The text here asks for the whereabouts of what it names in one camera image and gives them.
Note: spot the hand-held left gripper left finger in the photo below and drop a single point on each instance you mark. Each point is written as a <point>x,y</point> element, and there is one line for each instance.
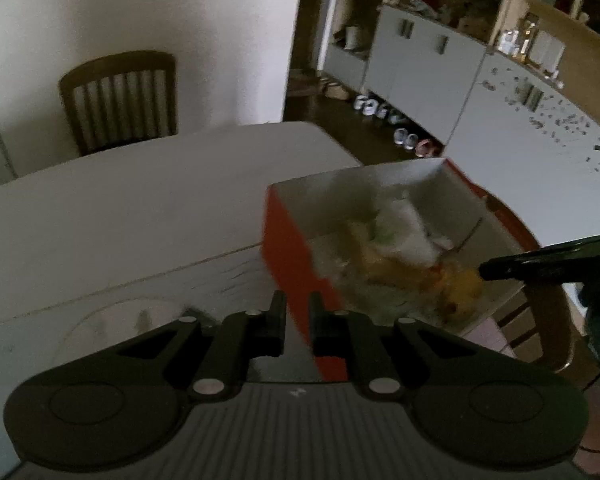
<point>278,320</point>

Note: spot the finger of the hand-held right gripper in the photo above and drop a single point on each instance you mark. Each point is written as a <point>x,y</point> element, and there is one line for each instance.
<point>530,265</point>

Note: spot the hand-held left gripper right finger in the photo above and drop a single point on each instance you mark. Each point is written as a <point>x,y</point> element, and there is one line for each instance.
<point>317,322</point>

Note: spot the red cardboard box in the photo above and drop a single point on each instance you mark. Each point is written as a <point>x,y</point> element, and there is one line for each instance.
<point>290,260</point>

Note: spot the yellow spotted plush toy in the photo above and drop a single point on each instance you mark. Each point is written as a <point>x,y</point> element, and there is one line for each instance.
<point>460,290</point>

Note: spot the brown curved-back wooden chair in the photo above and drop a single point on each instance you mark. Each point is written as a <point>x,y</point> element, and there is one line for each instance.
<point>555,320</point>

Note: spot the row of shoes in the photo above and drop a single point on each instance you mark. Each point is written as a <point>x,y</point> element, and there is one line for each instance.
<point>400,130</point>

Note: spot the white canister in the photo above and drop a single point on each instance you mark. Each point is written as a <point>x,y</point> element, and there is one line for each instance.
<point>547,52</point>

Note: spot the tan slippers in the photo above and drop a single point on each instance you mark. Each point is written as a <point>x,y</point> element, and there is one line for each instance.
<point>336,91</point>

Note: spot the dark wooden slatted chair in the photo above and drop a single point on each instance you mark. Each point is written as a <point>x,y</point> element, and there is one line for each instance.
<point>120,65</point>

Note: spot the white wall cabinet unit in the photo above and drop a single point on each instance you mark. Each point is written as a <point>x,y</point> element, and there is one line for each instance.
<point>420,70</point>

